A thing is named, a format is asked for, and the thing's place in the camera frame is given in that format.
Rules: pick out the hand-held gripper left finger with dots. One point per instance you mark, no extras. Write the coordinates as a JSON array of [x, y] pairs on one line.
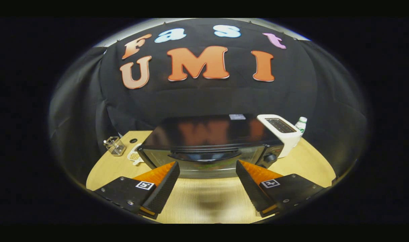
[[162, 191]]

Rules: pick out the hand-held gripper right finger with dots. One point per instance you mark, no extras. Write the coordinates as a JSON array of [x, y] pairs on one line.
[[251, 188]]

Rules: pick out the black toaster oven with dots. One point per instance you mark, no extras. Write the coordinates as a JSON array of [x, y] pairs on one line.
[[207, 134]]

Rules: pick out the white pop-up toaster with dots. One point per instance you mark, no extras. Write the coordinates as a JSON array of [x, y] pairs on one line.
[[290, 141]]

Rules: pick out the small clear glass holder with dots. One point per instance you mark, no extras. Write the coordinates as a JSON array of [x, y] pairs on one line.
[[116, 147]]

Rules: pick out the white bottle with green label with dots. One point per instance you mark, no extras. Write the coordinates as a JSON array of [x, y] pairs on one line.
[[301, 126]]

